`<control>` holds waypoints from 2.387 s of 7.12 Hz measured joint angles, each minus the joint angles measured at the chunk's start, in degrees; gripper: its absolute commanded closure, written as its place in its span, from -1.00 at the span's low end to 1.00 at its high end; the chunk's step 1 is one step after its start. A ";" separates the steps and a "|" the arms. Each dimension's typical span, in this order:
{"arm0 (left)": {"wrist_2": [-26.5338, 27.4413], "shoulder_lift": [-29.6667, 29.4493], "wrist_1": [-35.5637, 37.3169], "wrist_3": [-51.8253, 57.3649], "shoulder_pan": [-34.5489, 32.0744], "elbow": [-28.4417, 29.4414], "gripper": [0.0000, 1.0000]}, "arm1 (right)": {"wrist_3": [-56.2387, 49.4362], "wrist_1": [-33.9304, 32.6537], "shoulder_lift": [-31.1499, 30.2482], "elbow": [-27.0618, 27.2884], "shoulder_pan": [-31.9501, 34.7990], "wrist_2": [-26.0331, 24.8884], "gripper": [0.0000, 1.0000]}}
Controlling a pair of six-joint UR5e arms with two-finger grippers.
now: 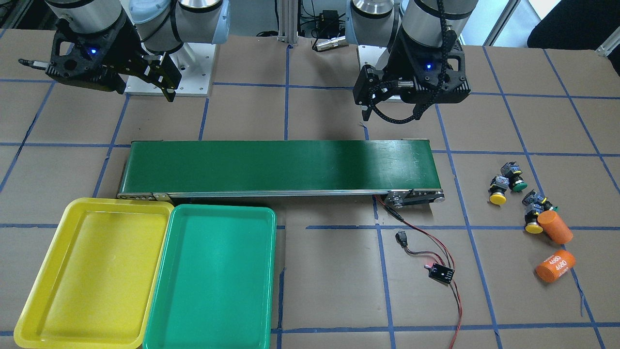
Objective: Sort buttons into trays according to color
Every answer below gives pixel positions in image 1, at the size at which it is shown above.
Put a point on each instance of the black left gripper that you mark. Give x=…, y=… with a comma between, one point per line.
x=394, y=64

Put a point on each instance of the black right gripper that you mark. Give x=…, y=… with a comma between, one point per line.
x=127, y=50

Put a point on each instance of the green push button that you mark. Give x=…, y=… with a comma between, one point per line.
x=512, y=171
x=539, y=201

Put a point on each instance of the yellow push button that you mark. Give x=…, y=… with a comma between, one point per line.
x=532, y=212
x=497, y=189

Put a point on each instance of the plain orange cylinder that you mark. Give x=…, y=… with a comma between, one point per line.
x=555, y=227

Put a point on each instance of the orange cylinder with 4680 print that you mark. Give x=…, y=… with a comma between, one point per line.
x=556, y=265

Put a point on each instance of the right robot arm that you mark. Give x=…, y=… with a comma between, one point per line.
x=153, y=47

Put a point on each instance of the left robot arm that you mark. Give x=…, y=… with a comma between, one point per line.
x=377, y=22

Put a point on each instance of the silver connector on table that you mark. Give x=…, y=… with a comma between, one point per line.
x=332, y=43

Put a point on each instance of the green conveyor belt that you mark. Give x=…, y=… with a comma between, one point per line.
x=402, y=172

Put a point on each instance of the black electronics box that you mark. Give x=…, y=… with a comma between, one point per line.
x=328, y=20

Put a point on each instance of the black controller board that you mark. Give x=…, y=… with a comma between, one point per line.
x=440, y=273

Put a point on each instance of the green plastic tray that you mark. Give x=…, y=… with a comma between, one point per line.
x=215, y=282

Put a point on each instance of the yellow plastic tray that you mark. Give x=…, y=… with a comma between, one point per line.
x=96, y=284

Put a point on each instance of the aluminium frame post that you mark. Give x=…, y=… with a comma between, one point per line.
x=288, y=21

